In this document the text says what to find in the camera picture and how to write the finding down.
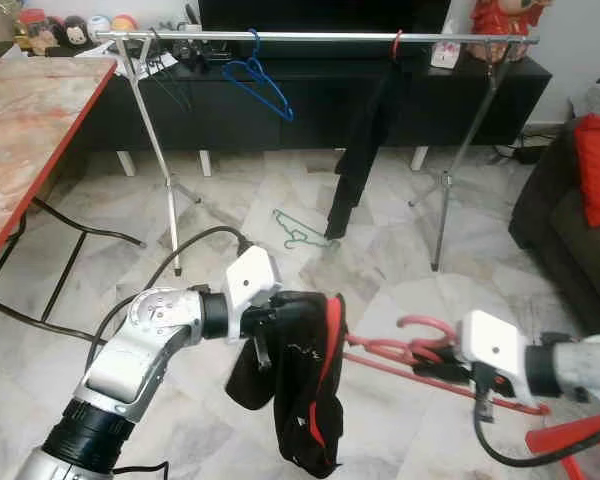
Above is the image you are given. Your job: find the black shirt with red collar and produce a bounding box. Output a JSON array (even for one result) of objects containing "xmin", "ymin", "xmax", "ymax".
[{"xmin": 225, "ymin": 290, "xmax": 349, "ymax": 479}]

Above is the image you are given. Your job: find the green plastic hanger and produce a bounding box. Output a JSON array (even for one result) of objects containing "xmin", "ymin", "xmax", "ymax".
[{"xmin": 272, "ymin": 208, "xmax": 336, "ymax": 249}]

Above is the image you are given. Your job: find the blue plastic hanger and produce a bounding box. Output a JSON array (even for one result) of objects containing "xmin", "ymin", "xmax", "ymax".
[{"xmin": 220, "ymin": 28, "xmax": 293, "ymax": 121}]

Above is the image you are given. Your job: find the black plastic hanger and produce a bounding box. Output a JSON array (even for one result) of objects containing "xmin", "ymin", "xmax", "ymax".
[{"xmin": 130, "ymin": 35, "xmax": 193, "ymax": 111}]

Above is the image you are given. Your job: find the red plastic stool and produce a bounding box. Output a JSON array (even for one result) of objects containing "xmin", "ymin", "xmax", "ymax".
[{"xmin": 525, "ymin": 415, "xmax": 600, "ymax": 480}]

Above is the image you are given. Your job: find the dark grey fabric sofa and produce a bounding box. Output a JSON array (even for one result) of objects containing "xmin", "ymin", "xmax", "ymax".
[{"xmin": 508, "ymin": 120, "xmax": 600, "ymax": 331}]

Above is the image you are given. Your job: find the black shirt with green logo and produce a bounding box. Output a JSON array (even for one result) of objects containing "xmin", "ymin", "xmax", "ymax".
[{"xmin": 323, "ymin": 58, "xmax": 411, "ymax": 241}]

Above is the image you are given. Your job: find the black TV console cabinet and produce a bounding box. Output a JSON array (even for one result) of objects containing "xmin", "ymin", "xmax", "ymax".
[{"xmin": 0, "ymin": 40, "xmax": 553, "ymax": 153}]

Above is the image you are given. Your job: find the black power adapter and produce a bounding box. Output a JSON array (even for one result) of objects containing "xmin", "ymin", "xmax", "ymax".
[{"xmin": 495, "ymin": 140, "xmax": 541, "ymax": 166}]

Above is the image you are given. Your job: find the silver metal clothes rack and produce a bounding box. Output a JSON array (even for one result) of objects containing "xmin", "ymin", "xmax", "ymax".
[{"xmin": 93, "ymin": 27, "xmax": 541, "ymax": 275}]

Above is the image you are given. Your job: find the white pink tissue pack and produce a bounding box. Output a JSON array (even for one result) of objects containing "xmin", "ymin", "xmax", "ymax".
[{"xmin": 430, "ymin": 40, "xmax": 459, "ymax": 69}]

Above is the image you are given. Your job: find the black flat television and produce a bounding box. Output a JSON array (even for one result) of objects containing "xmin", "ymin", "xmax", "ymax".
[{"xmin": 198, "ymin": 0, "xmax": 453, "ymax": 33}]

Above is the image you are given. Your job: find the marble top folding table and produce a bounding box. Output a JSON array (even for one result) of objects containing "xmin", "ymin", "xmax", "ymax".
[{"xmin": 0, "ymin": 57, "xmax": 146, "ymax": 346}]

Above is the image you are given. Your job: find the red robed figurine statue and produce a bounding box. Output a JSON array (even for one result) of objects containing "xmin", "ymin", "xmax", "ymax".
[{"xmin": 472, "ymin": 0, "xmax": 553, "ymax": 63}]

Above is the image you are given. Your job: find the black mouse plush toy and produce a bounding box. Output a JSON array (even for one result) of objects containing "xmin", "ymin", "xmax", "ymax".
[{"xmin": 62, "ymin": 15, "xmax": 89, "ymax": 46}]

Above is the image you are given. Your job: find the glass jar with red lid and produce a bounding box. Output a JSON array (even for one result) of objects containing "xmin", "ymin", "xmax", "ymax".
[{"xmin": 20, "ymin": 8, "xmax": 56, "ymax": 51}]

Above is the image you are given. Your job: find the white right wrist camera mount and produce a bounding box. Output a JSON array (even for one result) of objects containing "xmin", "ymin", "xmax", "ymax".
[{"xmin": 458, "ymin": 310, "xmax": 529, "ymax": 406}]

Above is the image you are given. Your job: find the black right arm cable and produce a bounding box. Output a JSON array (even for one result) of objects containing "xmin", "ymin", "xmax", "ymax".
[{"xmin": 472, "ymin": 385, "xmax": 600, "ymax": 469}]

